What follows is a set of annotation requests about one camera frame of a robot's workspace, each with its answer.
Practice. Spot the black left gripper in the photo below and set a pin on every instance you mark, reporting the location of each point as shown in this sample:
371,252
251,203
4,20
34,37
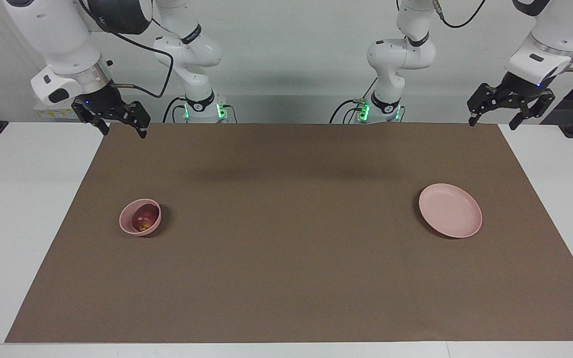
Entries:
520,89

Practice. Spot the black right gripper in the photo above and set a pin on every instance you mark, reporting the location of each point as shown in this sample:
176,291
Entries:
101,102

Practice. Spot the dark red apple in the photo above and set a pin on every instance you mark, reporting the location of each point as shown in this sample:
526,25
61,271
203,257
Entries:
144,216

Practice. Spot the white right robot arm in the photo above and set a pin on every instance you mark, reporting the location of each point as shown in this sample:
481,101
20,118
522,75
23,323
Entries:
62,40

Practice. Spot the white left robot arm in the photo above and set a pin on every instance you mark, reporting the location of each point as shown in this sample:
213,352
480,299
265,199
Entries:
550,35

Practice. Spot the pink bowl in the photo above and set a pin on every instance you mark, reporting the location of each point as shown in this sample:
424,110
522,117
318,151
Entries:
126,223

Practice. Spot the pink plate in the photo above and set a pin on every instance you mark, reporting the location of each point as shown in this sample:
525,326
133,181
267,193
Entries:
450,211

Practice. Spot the brown table mat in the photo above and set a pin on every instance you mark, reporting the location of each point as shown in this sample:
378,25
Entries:
316,273

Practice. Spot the white wall power strip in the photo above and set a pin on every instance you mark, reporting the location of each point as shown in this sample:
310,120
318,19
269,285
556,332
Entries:
43,113

